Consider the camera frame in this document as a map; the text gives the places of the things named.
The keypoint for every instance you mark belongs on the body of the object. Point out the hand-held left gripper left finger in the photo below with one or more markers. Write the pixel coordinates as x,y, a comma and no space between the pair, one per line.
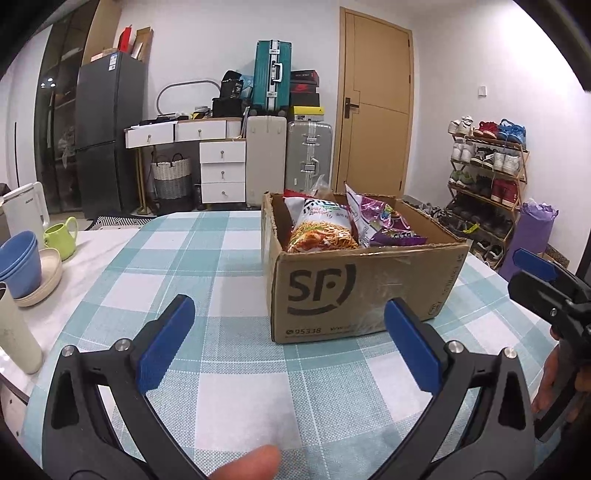
168,341

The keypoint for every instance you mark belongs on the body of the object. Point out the purple fabric bag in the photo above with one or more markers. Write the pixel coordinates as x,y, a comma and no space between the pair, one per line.
531,230

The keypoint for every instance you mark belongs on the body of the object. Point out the white drawer desk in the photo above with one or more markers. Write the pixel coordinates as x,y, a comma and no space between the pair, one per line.
221,152

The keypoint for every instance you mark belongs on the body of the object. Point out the blue plastic bag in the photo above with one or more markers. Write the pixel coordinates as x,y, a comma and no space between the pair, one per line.
248,85

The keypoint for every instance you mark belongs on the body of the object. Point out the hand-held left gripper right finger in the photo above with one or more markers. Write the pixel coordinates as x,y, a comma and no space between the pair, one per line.
411,341

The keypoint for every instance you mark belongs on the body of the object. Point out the wooden shoe rack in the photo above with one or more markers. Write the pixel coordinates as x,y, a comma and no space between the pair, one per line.
517,221

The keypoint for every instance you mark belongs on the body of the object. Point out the rows of stored shoes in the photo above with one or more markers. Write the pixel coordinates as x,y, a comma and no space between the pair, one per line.
503,161

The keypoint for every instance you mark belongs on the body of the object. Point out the scattered sneakers pile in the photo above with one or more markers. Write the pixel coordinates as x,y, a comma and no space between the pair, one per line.
431,212

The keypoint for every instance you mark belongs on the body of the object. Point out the white electric kettle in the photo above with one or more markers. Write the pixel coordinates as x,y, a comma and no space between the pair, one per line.
23,207

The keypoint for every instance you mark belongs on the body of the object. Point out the green ceramic pitcher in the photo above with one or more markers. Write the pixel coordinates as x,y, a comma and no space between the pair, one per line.
60,240

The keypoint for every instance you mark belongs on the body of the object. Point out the tall open cardboard box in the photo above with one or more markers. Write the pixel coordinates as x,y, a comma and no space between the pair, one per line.
143,44

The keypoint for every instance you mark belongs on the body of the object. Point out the blue plastic bowl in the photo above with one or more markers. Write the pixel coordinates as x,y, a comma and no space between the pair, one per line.
16,251
23,284

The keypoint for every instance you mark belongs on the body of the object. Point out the curved metal tube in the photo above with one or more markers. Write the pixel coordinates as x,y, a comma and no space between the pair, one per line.
184,82

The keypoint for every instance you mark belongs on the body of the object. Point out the black shoe box red stripe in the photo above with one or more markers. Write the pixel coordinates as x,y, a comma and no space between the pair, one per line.
304,75

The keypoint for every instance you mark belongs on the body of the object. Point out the brown cardboard box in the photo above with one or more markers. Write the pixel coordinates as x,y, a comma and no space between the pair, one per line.
360,295

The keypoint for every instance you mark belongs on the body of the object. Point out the silver suitcase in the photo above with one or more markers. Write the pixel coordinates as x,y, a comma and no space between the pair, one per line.
309,152

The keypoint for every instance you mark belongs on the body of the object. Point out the cream shallow bowl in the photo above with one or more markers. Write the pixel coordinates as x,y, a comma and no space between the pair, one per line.
48,277

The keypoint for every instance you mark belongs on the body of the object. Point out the plain black shoe box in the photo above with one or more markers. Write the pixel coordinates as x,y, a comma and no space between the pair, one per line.
304,100

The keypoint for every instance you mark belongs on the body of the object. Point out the beige suitcase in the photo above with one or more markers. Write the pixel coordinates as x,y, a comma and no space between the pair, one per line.
265,161

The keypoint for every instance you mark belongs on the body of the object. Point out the striped floor mat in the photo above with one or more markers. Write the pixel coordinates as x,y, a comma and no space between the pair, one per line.
115,221

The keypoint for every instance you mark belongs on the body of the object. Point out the dark glass-door cabinet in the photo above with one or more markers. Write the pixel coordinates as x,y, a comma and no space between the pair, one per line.
55,115

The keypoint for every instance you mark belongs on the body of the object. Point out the teal suitcase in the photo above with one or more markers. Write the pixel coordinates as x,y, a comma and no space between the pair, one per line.
272,78

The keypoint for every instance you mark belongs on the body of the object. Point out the wooden door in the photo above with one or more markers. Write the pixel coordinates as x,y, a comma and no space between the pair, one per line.
378,138

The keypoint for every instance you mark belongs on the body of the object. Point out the yellow black shoe box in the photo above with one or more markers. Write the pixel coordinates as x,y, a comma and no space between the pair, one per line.
308,114

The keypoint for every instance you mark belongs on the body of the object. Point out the dark grey fridge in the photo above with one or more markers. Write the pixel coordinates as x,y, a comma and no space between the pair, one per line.
106,115

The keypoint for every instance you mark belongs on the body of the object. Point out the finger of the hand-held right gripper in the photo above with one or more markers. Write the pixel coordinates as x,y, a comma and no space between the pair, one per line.
531,288
533,262

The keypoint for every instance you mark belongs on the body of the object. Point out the flat cardboard box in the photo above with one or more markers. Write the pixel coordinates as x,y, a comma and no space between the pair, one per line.
104,54

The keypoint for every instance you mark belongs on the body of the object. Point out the clear orange bread packet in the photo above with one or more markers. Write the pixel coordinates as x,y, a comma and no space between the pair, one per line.
323,189

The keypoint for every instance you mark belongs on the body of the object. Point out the black case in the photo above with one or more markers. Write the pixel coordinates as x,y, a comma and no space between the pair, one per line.
226,107

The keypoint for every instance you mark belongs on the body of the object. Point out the cream tumbler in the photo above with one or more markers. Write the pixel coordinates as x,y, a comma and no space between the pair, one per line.
16,332

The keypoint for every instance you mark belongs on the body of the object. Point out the small black printed box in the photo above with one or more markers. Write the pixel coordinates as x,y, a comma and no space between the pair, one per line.
231,85

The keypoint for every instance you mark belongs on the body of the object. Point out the white red noodle snack packet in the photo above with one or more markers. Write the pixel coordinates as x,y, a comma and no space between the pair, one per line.
323,230

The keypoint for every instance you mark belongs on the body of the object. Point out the plain red snack packet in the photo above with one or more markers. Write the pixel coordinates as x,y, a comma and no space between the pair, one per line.
295,193

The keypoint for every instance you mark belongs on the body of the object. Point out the person's right hand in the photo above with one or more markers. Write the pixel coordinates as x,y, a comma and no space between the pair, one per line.
547,378

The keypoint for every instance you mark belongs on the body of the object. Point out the large purple snack packet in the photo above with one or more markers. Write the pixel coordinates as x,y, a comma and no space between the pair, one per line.
383,221

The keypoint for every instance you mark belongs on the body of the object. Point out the woven basket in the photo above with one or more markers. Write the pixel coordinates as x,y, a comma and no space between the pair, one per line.
171,177

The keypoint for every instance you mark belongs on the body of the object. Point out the checked teal tablecloth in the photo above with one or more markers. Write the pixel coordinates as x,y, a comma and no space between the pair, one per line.
240,258

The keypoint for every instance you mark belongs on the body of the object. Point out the person's left hand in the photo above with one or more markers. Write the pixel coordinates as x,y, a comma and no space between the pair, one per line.
249,464

